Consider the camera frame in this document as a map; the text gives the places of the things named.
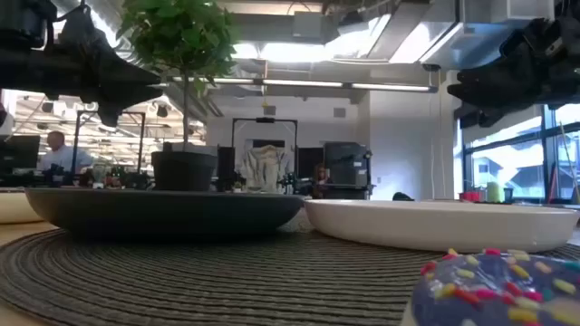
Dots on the black rounded object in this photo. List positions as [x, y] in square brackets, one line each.
[402, 197]

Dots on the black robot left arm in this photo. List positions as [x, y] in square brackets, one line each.
[22, 22]

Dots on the black computer monitor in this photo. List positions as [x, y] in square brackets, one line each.
[18, 151]

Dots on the white round plate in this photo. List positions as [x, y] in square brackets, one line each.
[430, 226]

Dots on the silver ventilation duct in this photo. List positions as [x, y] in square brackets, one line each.
[408, 41]

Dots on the green cup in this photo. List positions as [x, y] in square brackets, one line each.
[495, 192]

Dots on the black rig frame with camera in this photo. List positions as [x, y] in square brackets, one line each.
[265, 120]

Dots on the black round plate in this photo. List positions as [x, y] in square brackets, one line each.
[158, 210]

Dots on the purple sprinkled small donut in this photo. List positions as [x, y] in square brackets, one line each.
[489, 294]

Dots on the long ceiling light strip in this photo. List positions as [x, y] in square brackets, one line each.
[299, 83]

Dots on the grey ceiling box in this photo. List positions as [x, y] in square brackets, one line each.
[308, 25]

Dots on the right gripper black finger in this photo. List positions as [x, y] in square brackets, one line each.
[521, 63]
[494, 96]

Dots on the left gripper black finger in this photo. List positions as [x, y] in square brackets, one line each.
[113, 97]
[90, 59]

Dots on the standing person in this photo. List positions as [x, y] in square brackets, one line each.
[61, 156]

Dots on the seated person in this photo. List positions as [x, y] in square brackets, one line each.
[321, 179]

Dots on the red container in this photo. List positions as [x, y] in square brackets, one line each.
[469, 197]

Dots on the round dark woven placemat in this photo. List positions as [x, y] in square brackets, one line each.
[226, 280]

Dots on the dark flat screen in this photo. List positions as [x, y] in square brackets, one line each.
[306, 158]

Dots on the pale hanging cloth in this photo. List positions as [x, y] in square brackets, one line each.
[265, 167]

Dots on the black tall rig frame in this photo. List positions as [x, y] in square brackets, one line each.
[142, 145]

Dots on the green leafy artificial plant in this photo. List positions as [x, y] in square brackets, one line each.
[181, 36]

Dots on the small black ceiling spotlight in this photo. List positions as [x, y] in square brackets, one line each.
[162, 111]

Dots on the black cabinet box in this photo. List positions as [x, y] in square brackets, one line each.
[346, 167]

